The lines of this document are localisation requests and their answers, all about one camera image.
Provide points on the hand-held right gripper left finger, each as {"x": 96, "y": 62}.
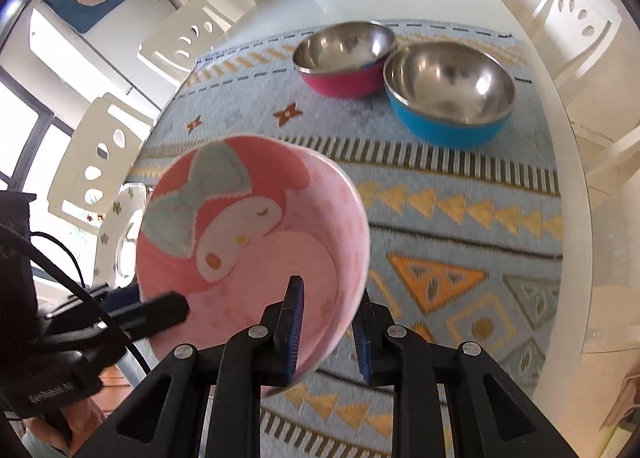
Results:
{"x": 292, "y": 328}

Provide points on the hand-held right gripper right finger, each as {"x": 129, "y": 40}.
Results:
{"x": 361, "y": 343}

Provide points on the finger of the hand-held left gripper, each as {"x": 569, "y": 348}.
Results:
{"x": 165, "y": 310}
{"x": 125, "y": 299}

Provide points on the white hexagonal floral plate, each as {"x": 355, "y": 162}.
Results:
{"x": 112, "y": 238}

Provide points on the pink cartoon bowl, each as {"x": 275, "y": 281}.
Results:
{"x": 240, "y": 218}

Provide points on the blue steel bowl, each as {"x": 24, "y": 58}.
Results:
{"x": 445, "y": 82}

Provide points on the red steel bowl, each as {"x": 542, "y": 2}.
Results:
{"x": 345, "y": 45}

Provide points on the person's left forearm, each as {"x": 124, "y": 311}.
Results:
{"x": 75, "y": 420}

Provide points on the blue patterned table mat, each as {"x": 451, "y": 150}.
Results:
{"x": 450, "y": 218}

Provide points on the black window frame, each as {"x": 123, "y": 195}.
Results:
{"x": 47, "y": 125}

